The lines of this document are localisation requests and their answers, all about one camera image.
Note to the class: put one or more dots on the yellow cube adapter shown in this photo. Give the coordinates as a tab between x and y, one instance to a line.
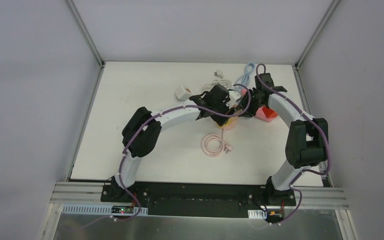
225	124

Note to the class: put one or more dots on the white cube adapter with picture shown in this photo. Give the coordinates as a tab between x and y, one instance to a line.
182	93

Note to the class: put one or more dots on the pink power strip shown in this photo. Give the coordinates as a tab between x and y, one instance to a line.
260	115

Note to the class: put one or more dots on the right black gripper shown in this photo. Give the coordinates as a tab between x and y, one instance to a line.
251	108

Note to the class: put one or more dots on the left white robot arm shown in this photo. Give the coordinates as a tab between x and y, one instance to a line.
141	133

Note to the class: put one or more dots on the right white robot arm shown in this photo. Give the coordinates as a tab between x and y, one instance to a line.
307	142

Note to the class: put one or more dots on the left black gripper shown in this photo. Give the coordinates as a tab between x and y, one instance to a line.
223	116

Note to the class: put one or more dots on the red cube adapter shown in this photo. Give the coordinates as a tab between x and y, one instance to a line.
269	113

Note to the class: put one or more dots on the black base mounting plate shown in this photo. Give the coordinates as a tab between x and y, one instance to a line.
199	199

